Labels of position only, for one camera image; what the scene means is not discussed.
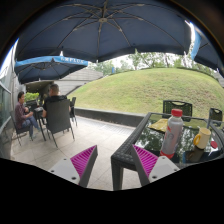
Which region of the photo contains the black wicker glass-top table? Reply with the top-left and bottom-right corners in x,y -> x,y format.
111,112 -> 224,191

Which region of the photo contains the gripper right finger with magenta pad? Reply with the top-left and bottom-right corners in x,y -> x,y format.
131,145 -> 179,186

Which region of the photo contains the dark chair in background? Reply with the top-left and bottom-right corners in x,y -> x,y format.
70,97 -> 77,126

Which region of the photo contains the black plastic chair far right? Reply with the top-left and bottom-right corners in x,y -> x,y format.
209,108 -> 223,121

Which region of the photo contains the cream mug with yellow handle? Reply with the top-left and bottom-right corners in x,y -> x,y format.
193,128 -> 211,149

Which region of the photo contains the man in black shirt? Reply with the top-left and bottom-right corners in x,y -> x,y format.
42,84 -> 67,118

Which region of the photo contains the black plastic chair behind table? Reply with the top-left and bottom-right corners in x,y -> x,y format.
162,100 -> 193,122

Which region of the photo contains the small dark cafe table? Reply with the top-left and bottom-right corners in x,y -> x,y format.
34,107 -> 46,139

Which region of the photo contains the blue umbrella at right edge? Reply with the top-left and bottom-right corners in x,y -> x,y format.
191,25 -> 224,78

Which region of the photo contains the dark wicker chair with back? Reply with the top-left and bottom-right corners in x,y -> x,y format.
46,99 -> 72,138

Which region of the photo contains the red bottle cap on table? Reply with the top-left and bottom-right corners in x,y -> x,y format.
210,141 -> 218,149

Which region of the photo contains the yellow cloth on table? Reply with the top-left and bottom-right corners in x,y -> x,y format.
149,119 -> 168,132

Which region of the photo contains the large dark blue umbrella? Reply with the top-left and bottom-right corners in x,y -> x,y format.
16,0 -> 191,62

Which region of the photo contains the man in maroon shirt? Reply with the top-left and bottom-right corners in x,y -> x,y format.
15,91 -> 40,137

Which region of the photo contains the dark chair under left man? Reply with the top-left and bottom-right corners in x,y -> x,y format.
10,111 -> 31,146

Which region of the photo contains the plastic bottle with red cap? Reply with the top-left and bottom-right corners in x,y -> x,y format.
160,109 -> 183,159

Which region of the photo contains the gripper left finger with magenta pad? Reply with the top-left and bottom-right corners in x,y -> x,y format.
49,145 -> 98,187

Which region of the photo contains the blue umbrella with white lettering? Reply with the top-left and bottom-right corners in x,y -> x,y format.
14,56 -> 88,84

